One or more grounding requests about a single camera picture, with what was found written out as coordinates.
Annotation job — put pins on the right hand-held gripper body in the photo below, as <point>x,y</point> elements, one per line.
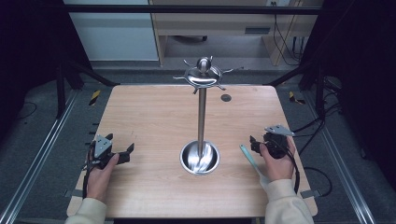
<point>276,143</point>

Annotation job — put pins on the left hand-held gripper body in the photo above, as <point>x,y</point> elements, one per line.
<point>102,146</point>

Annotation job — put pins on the stainless steel utensil rack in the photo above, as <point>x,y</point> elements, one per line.
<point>201,118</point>

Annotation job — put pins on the person's right hand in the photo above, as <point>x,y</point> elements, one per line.
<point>278,166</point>

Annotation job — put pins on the person's left hand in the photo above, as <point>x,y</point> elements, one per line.
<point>99,179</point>

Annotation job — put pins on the yellow black tape marker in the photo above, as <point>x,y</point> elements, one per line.
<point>95,97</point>
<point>294,98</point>

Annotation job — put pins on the white cabinet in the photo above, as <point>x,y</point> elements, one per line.
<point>115,34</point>

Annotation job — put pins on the light wooden desk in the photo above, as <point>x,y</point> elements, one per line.
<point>236,26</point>

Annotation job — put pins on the grey table bracket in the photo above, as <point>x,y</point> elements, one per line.
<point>310,193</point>
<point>71,193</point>

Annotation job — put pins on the metal floor rail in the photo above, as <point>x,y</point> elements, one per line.
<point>339,161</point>
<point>40,155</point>

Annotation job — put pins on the black frame strut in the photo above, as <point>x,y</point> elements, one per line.
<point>62,90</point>
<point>317,87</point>

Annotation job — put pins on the black horizontal frame bar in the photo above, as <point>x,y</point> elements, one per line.
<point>186,9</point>

